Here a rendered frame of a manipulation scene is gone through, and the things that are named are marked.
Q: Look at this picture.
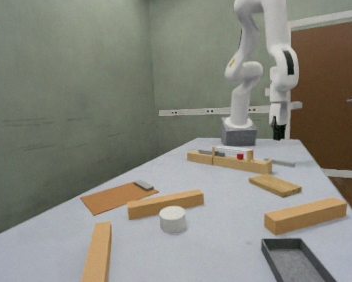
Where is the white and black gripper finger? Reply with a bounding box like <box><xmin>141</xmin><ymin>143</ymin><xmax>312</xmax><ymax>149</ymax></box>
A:
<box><xmin>280</xmin><ymin>124</ymin><xmax>287</xmax><ymax>139</ymax></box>
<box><xmin>271</xmin><ymin>116</ymin><xmax>281</xmax><ymax>141</ymax></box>

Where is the tan wooden base plank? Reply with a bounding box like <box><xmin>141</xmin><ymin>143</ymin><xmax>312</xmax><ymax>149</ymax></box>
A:
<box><xmin>187</xmin><ymin>145</ymin><xmax>272</xmax><ymax>175</ymax></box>

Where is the brown wooden board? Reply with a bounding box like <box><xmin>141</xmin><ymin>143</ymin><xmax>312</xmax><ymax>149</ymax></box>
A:
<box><xmin>249</xmin><ymin>174</ymin><xmax>302</xmax><ymax>198</ymax></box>

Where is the brown clipboard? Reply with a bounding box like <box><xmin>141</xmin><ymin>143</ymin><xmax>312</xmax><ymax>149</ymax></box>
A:
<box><xmin>80</xmin><ymin>180</ymin><xmax>160</xmax><ymax>216</ymax></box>

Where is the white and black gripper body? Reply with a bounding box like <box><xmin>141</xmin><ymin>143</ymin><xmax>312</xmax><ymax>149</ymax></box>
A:
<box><xmin>269</xmin><ymin>103</ymin><xmax>288</xmax><ymax>126</ymax></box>

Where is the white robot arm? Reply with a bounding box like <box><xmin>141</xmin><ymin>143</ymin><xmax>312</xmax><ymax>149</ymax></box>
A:
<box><xmin>225</xmin><ymin>0</ymin><xmax>302</xmax><ymax>129</ymax></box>

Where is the grey square stick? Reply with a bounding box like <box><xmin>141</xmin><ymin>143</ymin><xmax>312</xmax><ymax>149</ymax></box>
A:
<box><xmin>198</xmin><ymin>149</ymin><xmax>212</xmax><ymax>155</ymax></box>
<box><xmin>264</xmin><ymin>158</ymin><xmax>295</xmax><ymax>168</ymax></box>

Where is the tan wooden bar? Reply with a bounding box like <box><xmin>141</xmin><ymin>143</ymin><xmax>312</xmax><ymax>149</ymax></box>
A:
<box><xmin>264</xmin><ymin>197</ymin><xmax>347</xmax><ymax>236</ymax></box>
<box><xmin>81</xmin><ymin>221</ymin><xmax>112</xmax><ymax>282</ymax></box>
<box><xmin>127</xmin><ymin>189</ymin><xmax>204</xmax><ymax>220</ymax></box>

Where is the white short cylinder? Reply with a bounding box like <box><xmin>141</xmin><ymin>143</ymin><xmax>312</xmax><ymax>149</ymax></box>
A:
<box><xmin>160</xmin><ymin>206</ymin><xmax>186</xmax><ymax>233</ymax></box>

